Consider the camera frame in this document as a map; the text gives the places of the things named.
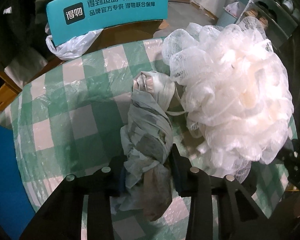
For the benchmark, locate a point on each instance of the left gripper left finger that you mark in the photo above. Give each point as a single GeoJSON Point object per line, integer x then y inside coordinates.
{"type": "Point", "coordinates": [60, 217]}

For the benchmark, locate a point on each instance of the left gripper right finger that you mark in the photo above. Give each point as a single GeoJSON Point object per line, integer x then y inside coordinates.
{"type": "Point", "coordinates": [220, 208]}

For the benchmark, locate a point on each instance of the white mesh bath pouf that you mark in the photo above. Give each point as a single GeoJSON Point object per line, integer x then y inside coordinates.
{"type": "Point", "coordinates": [235, 93]}

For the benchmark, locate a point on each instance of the knotted grey white rag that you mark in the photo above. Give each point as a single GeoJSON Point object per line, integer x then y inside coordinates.
{"type": "Point", "coordinates": [147, 139]}

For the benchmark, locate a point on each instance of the blue cardboard box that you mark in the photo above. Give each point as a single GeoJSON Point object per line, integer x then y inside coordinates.
{"type": "Point", "coordinates": [15, 208]}

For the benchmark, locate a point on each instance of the green checkered tablecloth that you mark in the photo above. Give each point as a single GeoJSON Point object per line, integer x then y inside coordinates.
{"type": "Point", "coordinates": [68, 121]}

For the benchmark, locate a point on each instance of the white shoe rack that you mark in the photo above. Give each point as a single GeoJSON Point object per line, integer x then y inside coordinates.
{"type": "Point", "coordinates": [278, 17]}

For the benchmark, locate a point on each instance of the white plastic bag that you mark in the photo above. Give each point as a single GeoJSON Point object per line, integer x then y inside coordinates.
{"type": "Point", "coordinates": [73, 48]}

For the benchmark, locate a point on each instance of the hanging dark coats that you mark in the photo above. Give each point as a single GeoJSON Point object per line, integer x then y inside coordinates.
{"type": "Point", "coordinates": [22, 26]}

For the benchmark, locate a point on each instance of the teal shoe box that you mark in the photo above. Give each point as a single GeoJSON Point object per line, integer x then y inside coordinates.
{"type": "Point", "coordinates": [71, 18]}

